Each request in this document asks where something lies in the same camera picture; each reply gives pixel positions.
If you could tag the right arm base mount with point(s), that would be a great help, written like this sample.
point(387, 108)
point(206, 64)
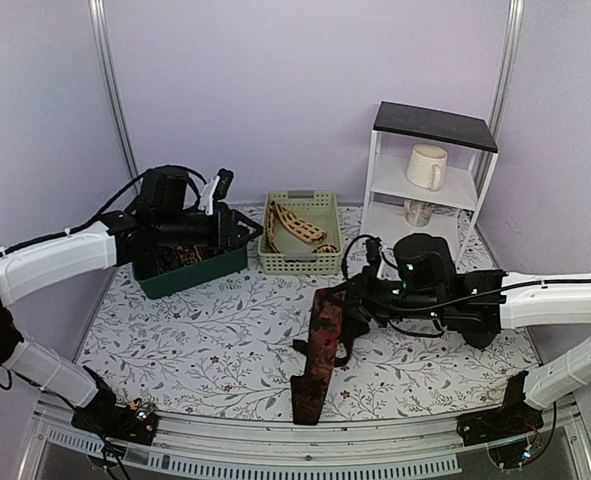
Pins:
point(498, 423)

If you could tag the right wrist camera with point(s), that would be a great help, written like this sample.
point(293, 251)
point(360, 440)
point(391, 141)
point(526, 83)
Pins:
point(373, 253)

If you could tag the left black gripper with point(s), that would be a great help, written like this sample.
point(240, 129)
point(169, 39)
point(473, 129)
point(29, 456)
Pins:
point(233, 240)

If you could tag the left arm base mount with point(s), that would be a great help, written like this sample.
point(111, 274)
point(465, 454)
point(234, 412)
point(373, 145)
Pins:
point(134, 422)

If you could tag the floral white table mat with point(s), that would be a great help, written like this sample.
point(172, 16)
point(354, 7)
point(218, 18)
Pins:
point(224, 349)

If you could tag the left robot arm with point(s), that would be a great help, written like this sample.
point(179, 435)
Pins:
point(168, 211)

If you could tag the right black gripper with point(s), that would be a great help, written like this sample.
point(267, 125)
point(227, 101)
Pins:
point(359, 301)

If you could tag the white shelf with black top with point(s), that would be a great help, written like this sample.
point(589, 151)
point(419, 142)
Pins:
point(472, 157)

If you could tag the dark green divided organizer box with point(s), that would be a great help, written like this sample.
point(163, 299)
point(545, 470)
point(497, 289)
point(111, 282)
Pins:
point(216, 263)

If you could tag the tan black patterned tie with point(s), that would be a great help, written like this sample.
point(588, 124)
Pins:
point(298, 227)

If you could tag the aluminium front rail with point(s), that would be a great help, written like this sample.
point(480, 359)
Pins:
point(195, 447)

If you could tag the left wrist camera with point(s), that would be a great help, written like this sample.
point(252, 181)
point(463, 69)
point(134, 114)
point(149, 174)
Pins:
point(215, 189)

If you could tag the left aluminium frame post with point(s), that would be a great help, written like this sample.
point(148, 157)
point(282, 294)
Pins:
point(99, 26)

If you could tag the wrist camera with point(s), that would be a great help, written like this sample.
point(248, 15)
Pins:
point(215, 189)
point(373, 253)

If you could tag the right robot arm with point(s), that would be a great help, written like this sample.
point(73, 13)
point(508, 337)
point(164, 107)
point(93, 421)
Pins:
point(478, 305)

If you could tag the cream ceramic mug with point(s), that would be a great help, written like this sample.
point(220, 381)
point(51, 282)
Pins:
point(427, 166)

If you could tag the tan patterned rolled tie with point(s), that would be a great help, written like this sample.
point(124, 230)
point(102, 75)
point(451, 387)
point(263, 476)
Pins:
point(188, 255)

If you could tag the aluminium frame post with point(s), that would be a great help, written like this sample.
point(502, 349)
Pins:
point(99, 26)
point(509, 53)

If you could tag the right aluminium frame post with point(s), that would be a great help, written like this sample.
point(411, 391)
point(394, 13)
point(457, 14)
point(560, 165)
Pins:
point(509, 53)

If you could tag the beige plastic slotted basket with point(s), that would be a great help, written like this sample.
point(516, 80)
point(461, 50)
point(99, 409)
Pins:
point(295, 257)

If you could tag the patterned glass cup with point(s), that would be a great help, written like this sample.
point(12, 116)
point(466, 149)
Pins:
point(418, 213)

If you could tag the black white dotted rolled tie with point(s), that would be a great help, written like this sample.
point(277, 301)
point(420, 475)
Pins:
point(167, 260)

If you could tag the dark red patterned tie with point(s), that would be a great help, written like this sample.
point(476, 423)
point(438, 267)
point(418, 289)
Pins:
point(309, 390)

